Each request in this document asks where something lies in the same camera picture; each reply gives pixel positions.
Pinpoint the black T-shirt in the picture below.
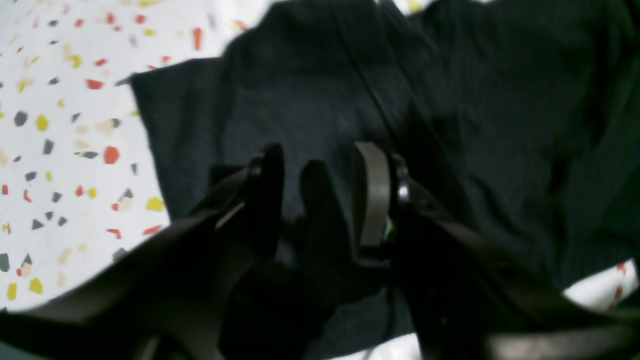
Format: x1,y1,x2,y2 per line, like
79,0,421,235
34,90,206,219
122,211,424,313
131,0,639,360

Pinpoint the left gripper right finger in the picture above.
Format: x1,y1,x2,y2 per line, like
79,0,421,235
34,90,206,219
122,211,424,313
351,141,393,261

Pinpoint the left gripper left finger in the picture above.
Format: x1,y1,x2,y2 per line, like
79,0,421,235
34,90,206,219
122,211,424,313
245,143,285,258

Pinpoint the terrazzo patterned table cloth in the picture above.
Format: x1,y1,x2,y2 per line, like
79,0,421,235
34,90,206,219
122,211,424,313
1,0,639,360

